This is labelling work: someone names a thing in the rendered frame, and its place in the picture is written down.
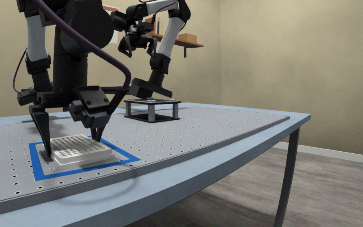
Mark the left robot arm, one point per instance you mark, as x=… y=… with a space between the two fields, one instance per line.
x=178 y=16

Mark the blue tape rectangle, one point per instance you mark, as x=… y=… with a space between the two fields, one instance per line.
x=39 y=175

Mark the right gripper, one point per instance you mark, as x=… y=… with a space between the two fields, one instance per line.
x=69 y=84

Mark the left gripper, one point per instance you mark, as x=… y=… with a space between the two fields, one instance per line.
x=134 y=38

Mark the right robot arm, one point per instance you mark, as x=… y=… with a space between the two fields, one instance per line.
x=88 y=18

